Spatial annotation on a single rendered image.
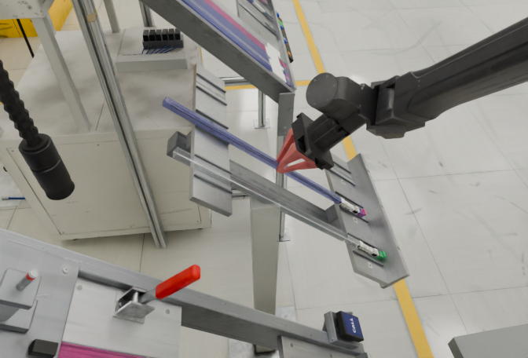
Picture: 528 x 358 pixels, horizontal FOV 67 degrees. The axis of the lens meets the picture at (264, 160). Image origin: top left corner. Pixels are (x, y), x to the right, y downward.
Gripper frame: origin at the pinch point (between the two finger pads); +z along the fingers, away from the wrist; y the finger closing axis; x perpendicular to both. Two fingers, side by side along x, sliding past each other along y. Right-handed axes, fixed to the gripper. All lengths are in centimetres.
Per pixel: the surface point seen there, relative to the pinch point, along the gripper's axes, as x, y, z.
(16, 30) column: -53, -234, 177
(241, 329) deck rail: -4.4, 28.3, 8.4
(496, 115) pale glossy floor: 168, -115, -32
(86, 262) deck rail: -29.2, 27.0, 5.6
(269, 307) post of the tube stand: 38, 2, 42
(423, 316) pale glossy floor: 105, -4, 27
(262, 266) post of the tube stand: 20.5, 2.0, 26.5
